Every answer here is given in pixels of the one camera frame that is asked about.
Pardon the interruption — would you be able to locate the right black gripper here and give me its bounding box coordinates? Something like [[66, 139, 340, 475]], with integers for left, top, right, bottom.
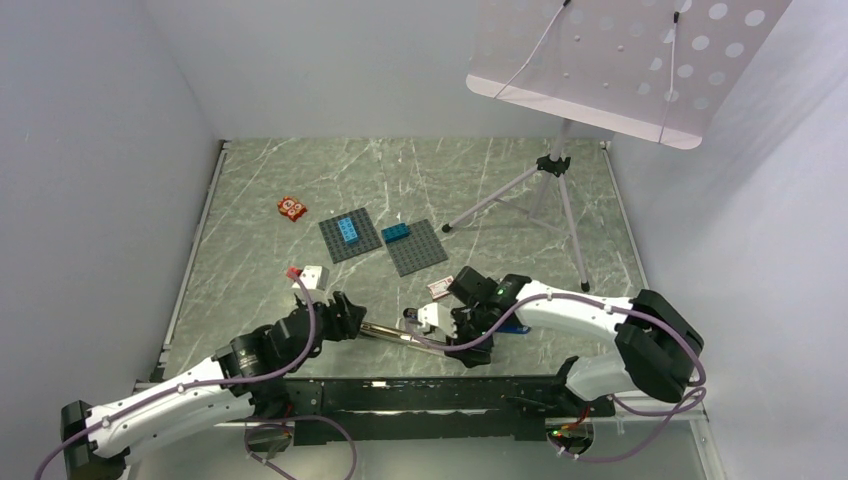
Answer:
[[443, 303, 496, 368]]

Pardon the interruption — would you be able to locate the red white staple box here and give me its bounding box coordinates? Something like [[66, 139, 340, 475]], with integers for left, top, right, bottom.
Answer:
[[427, 276, 454, 301]]

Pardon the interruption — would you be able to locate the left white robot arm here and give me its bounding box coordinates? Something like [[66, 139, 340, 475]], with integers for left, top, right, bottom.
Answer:
[[61, 291, 367, 479]]

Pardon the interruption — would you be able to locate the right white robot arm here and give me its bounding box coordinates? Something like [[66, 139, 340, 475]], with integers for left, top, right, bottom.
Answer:
[[419, 267, 704, 415]]

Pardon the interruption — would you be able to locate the left grey building baseplate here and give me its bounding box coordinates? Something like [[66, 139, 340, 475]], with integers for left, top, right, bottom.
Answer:
[[318, 208, 383, 264]]

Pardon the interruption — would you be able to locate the grey building baseplate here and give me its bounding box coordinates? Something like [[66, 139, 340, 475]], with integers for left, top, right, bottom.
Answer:
[[318, 208, 383, 264], [386, 219, 448, 277]]

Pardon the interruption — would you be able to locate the light blue building brick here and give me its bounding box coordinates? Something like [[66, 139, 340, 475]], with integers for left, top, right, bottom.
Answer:
[[337, 217, 360, 245]]

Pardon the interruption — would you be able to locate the dark teal building brick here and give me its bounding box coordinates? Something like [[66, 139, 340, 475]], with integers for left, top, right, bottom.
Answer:
[[381, 223, 410, 244]]

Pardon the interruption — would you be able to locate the right grey building baseplate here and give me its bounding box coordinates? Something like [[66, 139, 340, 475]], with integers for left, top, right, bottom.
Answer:
[[386, 219, 448, 277]]

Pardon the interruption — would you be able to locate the red owl toy block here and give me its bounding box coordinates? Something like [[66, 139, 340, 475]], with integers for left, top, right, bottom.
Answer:
[[277, 196, 308, 222]]

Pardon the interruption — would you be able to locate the lavender music stand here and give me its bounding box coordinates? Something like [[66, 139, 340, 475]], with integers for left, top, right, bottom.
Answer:
[[441, 0, 794, 293]]

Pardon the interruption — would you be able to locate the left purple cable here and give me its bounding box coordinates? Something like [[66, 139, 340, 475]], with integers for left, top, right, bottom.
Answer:
[[33, 268, 360, 480]]

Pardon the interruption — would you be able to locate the purple cable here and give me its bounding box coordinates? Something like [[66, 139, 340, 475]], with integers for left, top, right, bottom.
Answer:
[[404, 291, 708, 464], [33, 268, 360, 480]]

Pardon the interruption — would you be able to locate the black aluminium base frame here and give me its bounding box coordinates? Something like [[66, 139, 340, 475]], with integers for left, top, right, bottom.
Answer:
[[122, 376, 710, 458]]

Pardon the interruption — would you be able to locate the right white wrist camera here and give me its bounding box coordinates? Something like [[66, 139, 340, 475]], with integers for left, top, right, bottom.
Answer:
[[416, 302, 457, 338]]

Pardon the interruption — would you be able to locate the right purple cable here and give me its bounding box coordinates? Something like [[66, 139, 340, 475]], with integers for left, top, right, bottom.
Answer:
[[404, 291, 708, 464]]

